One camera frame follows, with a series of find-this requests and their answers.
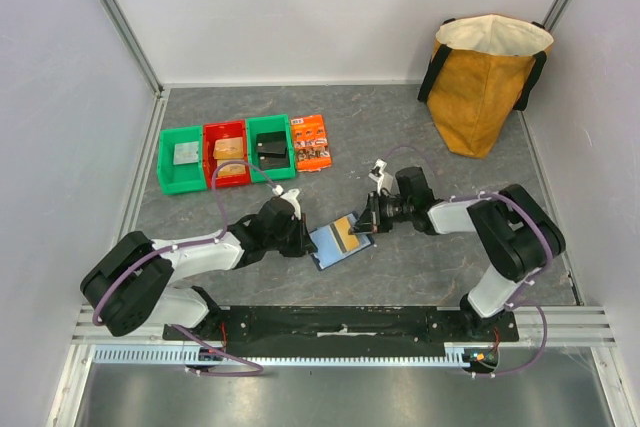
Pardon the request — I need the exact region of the blue card holder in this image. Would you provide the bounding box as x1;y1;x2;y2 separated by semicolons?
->
310;212;374;271

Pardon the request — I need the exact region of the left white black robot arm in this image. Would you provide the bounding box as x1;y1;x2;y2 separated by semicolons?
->
80;196;317;340

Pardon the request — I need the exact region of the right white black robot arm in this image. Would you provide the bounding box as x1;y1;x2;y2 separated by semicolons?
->
350;163;566;341

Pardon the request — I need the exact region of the lower gold card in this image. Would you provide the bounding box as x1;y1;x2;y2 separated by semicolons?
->
216;161;246;178

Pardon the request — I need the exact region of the silver card in bin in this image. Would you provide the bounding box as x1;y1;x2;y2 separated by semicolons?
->
173;141;201;165

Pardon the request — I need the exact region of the orange blister pack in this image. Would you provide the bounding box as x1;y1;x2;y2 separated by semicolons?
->
290;114;332;172

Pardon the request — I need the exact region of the right green bin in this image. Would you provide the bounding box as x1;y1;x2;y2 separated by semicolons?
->
246;114;297;180

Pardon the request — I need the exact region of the green bin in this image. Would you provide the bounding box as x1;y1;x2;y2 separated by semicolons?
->
156;125;207;195
246;114;297;180

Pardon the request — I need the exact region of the left green bin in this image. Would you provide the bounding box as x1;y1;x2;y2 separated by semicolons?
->
156;125;207;195

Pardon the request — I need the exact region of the red bin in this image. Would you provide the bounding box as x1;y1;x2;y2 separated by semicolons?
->
203;120;250;189

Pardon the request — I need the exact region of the yellow tote bag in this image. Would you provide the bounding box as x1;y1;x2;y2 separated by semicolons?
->
417;14;554;159

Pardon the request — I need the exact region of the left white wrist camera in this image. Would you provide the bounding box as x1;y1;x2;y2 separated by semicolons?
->
271;184;302;220

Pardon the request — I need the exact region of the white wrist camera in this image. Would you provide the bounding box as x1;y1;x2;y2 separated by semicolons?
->
368;159;394;195
271;184;302;220

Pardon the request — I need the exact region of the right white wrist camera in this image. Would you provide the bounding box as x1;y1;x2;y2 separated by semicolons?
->
368;159;394;195

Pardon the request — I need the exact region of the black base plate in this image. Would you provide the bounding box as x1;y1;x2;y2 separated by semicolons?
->
190;306;519;344

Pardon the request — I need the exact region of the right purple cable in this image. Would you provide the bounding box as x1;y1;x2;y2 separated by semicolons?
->
383;146;556;381

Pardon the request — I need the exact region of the aluminium frame rail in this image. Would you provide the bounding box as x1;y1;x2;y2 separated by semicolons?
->
73;306;615;368

